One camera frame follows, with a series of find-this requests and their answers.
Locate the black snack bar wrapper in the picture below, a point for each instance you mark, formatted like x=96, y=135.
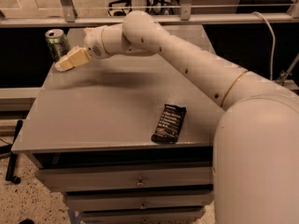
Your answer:
x=169, y=124

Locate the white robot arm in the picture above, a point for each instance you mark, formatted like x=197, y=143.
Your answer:
x=256, y=143

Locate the green soda can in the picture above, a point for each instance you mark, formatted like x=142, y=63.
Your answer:
x=57, y=42

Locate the bottom grey drawer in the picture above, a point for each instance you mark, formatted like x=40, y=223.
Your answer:
x=135, y=216

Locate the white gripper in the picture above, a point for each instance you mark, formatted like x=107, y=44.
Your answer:
x=92, y=43

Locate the black pole on floor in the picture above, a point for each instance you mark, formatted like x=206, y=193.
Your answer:
x=13, y=159

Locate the metal railing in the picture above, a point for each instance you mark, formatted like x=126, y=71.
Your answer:
x=88, y=13

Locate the grey drawer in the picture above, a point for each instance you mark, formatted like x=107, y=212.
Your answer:
x=139, y=200
x=125, y=177
x=135, y=216

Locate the top grey drawer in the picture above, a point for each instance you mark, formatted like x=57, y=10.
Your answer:
x=125, y=177

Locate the black office chair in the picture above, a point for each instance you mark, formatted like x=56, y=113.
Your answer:
x=121, y=0

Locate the middle grey drawer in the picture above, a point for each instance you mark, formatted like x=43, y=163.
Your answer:
x=139, y=200

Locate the grey drawer cabinet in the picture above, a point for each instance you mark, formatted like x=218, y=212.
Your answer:
x=104, y=113

